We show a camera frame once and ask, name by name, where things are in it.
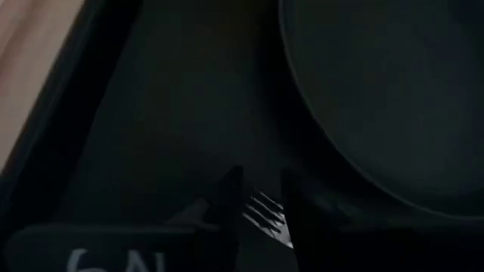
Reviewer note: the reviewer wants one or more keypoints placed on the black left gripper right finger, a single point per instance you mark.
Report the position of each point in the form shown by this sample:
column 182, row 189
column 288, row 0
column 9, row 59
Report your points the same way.
column 298, row 234

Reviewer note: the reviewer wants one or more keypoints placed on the black round plate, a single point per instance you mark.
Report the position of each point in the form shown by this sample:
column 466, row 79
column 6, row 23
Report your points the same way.
column 378, row 94

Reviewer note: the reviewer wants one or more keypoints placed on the black rectangular serving tray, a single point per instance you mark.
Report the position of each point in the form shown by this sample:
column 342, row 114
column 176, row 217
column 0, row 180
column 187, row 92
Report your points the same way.
column 170, row 113

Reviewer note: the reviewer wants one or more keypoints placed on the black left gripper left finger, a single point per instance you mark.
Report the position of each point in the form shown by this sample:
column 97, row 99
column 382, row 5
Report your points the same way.
column 227, row 211

